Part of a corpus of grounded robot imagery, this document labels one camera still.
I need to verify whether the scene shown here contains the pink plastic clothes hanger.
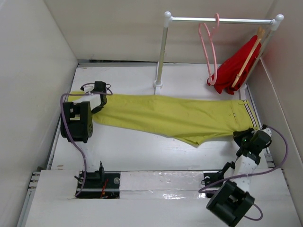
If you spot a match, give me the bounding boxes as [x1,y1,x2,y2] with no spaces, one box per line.
[198,13,220,85]

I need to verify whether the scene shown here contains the red shorts on hanger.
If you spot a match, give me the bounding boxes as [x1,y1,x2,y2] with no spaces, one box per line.
[214,35,261,95]

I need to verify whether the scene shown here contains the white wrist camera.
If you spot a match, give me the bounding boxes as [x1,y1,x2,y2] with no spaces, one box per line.
[80,83,94,93]
[260,124,272,137]

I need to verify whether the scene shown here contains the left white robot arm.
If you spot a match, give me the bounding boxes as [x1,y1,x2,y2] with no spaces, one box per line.
[60,81,113,188]

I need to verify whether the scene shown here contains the wooden clothes hanger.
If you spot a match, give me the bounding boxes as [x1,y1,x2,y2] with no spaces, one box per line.
[232,26,265,87]

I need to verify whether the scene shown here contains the white metal clothes rack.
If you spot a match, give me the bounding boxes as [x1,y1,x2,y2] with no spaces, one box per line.
[153,11,284,95]

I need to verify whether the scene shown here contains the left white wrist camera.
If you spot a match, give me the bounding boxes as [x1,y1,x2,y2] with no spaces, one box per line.
[80,83,94,93]

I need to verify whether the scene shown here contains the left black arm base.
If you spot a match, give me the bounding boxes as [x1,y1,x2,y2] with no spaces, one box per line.
[74,163,121,199]

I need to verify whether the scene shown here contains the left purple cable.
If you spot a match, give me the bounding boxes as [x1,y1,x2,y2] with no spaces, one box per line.
[59,82,113,197]

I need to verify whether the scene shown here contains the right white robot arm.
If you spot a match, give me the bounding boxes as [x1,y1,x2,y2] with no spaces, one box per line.
[206,127,272,227]

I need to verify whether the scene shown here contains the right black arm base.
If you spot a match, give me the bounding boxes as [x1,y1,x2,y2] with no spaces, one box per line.
[201,162,235,186]

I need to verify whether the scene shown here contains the yellow-green trousers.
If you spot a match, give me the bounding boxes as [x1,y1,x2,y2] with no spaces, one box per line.
[70,90,260,148]

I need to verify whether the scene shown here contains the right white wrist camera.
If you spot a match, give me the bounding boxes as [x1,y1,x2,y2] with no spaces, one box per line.
[260,124,272,137]

